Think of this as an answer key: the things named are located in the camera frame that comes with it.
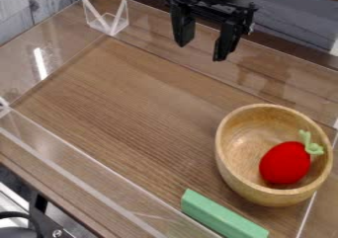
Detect light wooden bowl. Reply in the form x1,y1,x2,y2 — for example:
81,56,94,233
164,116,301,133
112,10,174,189
216,104,333,207

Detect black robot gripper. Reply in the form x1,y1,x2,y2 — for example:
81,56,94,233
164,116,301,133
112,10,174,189
168,0,260,61

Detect clear acrylic corner bracket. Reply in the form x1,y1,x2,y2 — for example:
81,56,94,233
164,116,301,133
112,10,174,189
82,0,130,37

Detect clear acrylic barrier walls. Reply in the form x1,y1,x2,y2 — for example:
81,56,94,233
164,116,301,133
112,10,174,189
0,0,338,238

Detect red felt tomato toy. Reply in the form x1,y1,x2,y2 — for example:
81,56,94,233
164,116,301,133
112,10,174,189
260,129,325,185

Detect black metal table leg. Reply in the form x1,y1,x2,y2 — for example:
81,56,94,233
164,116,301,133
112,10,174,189
30,192,90,238

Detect black cable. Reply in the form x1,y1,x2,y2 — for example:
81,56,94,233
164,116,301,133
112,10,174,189
0,210,37,231

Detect green foam block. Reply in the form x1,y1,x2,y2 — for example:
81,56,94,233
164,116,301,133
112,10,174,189
181,189,271,238

